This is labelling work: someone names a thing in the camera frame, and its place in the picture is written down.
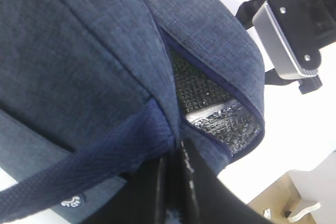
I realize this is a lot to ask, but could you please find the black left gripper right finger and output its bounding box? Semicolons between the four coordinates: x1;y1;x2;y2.
178;138;274;224

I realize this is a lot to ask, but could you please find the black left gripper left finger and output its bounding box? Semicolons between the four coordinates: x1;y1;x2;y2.
86;153;169;224

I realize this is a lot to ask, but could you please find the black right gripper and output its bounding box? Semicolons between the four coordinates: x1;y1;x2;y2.
235;0;335;94

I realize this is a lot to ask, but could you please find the navy blue lunch bag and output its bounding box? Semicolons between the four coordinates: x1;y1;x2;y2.
1;0;265;223

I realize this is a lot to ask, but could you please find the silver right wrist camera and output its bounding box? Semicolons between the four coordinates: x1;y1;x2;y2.
252;2;318;80

